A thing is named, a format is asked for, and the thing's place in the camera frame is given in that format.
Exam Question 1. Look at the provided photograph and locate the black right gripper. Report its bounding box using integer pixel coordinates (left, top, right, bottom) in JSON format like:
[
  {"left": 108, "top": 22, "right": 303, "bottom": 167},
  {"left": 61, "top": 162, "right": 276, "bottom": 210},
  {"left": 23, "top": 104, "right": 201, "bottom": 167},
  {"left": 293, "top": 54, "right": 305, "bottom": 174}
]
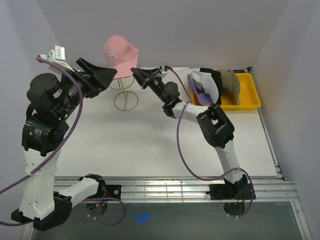
[{"left": 130, "top": 68, "right": 167, "bottom": 104}]

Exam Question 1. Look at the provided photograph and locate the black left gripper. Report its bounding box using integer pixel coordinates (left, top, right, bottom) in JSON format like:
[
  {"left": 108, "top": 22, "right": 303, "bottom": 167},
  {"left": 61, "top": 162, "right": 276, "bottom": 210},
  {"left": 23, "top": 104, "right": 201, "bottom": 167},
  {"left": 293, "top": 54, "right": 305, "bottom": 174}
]
[{"left": 56, "top": 57, "right": 117, "bottom": 120}]

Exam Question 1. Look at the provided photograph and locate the pink baseball cap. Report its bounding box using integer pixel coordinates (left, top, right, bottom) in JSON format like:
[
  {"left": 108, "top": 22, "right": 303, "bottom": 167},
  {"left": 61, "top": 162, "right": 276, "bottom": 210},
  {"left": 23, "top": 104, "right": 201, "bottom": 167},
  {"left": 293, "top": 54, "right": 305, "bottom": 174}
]
[{"left": 103, "top": 34, "right": 139, "bottom": 80}]

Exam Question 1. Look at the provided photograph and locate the black baseball cap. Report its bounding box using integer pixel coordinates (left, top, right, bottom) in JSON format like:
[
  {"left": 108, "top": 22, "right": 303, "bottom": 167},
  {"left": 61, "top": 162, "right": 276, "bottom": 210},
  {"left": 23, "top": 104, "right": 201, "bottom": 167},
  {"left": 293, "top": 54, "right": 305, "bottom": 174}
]
[{"left": 199, "top": 67, "right": 223, "bottom": 105}]

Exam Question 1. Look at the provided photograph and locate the beige baseball cap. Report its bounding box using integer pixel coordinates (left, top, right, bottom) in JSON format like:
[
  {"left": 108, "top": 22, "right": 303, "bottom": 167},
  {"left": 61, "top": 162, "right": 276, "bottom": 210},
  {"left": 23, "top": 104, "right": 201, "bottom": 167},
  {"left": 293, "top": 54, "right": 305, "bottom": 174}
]
[{"left": 217, "top": 69, "right": 241, "bottom": 105}]

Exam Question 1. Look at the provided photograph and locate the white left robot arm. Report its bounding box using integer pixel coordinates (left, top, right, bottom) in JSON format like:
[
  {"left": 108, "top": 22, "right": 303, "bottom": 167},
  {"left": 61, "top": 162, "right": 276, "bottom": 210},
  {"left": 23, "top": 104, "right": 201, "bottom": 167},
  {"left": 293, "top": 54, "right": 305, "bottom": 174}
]
[{"left": 11, "top": 58, "right": 117, "bottom": 232}]

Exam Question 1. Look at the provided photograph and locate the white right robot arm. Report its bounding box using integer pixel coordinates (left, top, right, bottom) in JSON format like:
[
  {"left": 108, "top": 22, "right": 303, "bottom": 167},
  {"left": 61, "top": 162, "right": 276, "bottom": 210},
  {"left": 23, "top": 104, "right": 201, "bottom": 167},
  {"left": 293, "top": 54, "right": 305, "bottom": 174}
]
[{"left": 131, "top": 67, "right": 255, "bottom": 200}]

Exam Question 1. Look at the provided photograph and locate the white baseball cap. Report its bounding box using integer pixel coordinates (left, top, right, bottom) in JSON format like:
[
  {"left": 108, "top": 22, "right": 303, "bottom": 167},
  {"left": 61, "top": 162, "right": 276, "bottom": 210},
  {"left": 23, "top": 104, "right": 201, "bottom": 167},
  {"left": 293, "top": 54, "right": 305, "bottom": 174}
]
[{"left": 190, "top": 70, "right": 219, "bottom": 104}]

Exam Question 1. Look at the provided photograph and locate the purple baseball cap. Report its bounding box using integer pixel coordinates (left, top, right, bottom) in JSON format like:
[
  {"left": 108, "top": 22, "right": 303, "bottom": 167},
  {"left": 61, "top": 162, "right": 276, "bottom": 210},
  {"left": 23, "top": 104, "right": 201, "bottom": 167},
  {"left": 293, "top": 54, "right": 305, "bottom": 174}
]
[{"left": 187, "top": 73, "right": 213, "bottom": 106}]

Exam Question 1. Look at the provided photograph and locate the yellow plastic bin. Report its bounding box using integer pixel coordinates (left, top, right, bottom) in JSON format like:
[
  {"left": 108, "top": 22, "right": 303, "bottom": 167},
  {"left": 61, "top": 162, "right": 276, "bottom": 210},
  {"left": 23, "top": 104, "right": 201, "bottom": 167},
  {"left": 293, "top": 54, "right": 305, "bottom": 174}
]
[{"left": 190, "top": 72, "right": 262, "bottom": 111}]

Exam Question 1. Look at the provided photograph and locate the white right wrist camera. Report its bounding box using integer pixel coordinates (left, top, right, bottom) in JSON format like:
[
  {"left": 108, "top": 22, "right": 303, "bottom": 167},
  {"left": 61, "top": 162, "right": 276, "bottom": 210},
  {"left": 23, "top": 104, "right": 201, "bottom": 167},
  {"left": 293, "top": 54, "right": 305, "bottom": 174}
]
[{"left": 160, "top": 65, "right": 171, "bottom": 74}]

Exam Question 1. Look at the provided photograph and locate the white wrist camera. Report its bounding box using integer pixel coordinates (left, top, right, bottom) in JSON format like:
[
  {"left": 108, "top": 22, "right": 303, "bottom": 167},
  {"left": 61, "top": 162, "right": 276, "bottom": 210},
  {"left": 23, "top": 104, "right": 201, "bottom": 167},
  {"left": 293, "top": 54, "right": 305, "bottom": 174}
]
[
  {"left": 160, "top": 65, "right": 171, "bottom": 74},
  {"left": 37, "top": 45, "right": 74, "bottom": 72}
]

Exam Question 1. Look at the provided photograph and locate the gold wire hat stand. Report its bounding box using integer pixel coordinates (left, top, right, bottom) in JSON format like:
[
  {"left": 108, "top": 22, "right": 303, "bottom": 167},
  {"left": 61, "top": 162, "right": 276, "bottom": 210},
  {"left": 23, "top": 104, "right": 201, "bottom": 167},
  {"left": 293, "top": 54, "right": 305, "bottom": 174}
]
[{"left": 109, "top": 76, "right": 139, "bottom": 112}]

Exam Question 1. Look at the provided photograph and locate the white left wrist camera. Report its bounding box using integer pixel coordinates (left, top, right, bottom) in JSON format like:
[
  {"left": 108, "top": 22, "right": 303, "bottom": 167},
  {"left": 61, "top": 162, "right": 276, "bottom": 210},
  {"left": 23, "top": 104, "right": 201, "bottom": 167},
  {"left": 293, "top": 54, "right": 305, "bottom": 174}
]
[{"left": 37, "top": 45, "right": 74, "bottom": 72}]

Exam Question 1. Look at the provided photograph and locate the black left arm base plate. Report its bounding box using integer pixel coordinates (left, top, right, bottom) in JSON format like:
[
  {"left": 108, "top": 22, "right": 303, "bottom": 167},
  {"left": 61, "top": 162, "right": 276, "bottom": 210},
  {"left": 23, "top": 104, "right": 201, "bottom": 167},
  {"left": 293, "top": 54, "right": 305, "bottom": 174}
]
[{"left": 105, "top": 184, "right": 122, "bottom": 200}]

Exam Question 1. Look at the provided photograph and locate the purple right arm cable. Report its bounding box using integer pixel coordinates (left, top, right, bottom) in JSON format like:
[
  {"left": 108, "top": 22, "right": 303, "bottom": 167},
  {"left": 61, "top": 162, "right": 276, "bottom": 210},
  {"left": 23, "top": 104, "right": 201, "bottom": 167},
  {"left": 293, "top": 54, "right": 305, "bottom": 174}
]
[{"left": 168, "top": 66, "right": 252, "bottom": 218}]

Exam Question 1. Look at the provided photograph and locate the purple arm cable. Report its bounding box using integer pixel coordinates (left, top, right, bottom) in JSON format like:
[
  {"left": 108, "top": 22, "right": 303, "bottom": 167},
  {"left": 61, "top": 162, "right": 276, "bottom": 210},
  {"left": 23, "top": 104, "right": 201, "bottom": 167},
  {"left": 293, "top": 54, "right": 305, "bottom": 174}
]
[
  {"left": 0, "top": 56, "right": 126, "bottom": 227},
  {"left": 168, "top": 66, "right": 252, "bottom": 218}
]

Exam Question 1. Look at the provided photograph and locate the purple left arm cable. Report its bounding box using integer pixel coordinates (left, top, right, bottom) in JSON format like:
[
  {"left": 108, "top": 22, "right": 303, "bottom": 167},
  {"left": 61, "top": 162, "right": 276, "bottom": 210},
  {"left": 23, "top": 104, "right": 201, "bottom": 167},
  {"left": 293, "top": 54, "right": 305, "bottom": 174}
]
[{"left": 0, "top": 56, "right": 126, "bottom": 227}]

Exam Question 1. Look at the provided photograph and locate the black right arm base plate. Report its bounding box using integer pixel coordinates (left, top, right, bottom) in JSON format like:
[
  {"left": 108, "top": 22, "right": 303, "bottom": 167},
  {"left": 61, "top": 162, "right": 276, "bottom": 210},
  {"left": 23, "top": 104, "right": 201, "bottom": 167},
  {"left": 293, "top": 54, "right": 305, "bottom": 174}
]
[{"left": 206, "top": 183, "right": 256, "bottom": 200}]

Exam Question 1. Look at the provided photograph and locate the aluminium mounting rail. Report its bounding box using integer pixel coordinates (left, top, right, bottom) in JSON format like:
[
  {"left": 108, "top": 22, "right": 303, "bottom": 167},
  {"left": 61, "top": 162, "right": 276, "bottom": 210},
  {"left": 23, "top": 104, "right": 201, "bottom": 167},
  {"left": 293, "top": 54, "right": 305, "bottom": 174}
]
[{"left": 53, "top": 175, "right": 300, "bottom": 204}]

